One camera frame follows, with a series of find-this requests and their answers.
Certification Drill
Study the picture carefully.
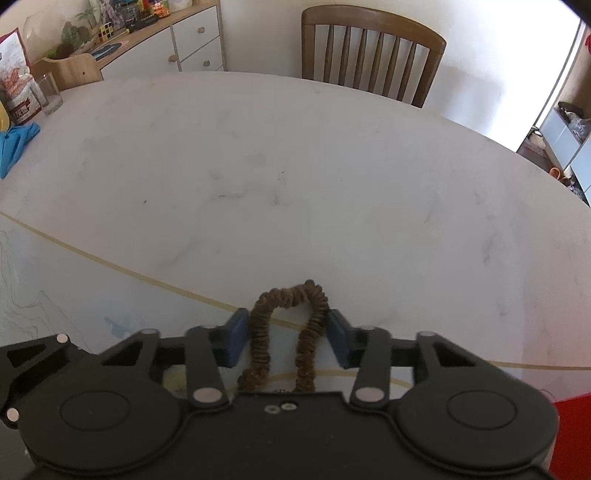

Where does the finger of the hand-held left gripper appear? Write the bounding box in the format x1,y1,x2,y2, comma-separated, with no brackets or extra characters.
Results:
0,333,93,428

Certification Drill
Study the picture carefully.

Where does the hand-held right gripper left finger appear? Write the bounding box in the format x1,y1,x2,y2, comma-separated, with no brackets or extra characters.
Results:
99,308,252,409

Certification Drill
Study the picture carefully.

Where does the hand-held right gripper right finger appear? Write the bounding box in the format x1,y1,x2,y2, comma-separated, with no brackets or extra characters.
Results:
327,311,485,409

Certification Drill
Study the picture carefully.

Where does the brown fuzzy hair tie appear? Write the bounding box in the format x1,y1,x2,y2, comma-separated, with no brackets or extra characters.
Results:
238,279,331,394

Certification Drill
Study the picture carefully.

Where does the white cardboard box red rim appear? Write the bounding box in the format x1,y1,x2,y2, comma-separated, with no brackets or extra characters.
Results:
551,394,591,480

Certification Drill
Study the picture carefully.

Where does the blue cloth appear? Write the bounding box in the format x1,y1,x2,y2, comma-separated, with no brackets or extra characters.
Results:
0,122,41,180

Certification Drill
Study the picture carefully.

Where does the drinking glass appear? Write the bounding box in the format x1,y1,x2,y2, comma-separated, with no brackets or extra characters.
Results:
31,72,63,116

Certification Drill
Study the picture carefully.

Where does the red snack bag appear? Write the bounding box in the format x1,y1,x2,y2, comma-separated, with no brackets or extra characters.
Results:
0,28,42,125

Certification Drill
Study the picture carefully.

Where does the white and wood cabinet unit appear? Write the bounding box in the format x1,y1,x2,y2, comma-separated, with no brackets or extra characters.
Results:
538,104,591,204

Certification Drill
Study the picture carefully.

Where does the white sideboard with wooden top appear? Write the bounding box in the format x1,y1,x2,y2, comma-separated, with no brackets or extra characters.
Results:
90,0,227,81

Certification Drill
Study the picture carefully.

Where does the brown wooden slat-back chair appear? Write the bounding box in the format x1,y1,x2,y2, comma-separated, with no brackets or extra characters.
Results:
301,4,448,109

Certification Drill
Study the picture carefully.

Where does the glass terrarium bowl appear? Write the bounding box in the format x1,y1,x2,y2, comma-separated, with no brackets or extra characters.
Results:
23,9,108,61

